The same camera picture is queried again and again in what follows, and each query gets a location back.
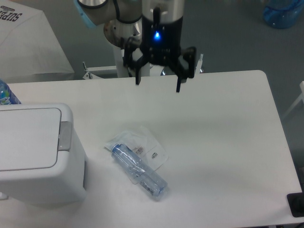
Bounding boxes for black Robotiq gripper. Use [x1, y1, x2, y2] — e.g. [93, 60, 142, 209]
[123, 17, 196, 93]

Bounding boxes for white push-lid trash can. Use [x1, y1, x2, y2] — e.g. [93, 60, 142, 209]
[0, 103, 88, 204]

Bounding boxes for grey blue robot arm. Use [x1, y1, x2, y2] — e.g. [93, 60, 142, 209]
[74, 0, 196, 92]

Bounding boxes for clear plastic bag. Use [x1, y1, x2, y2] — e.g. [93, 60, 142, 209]
[105, 126, 169, 171]

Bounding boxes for blue water jug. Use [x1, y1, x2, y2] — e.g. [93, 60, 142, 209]
[262, 0, 304, 29]

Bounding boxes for white printed cloth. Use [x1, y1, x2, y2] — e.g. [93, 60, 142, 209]
[0, 0, 73, 79]

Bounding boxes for clear empty plastic bottle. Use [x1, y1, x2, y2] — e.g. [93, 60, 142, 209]
[112, 144, 168, 198]

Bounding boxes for blue labelled drink bottle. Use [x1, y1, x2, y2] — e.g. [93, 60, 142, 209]
[0, 80, 21, 105]

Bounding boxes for black device at table edge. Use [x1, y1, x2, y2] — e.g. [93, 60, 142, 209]
[287, 192, 304, 218]

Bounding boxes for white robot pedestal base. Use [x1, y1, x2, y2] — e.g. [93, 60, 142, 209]
[82, 19, 170, 80]

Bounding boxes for white frame at right edge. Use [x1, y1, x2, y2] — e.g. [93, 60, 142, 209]
[282, 81, 304, 120]

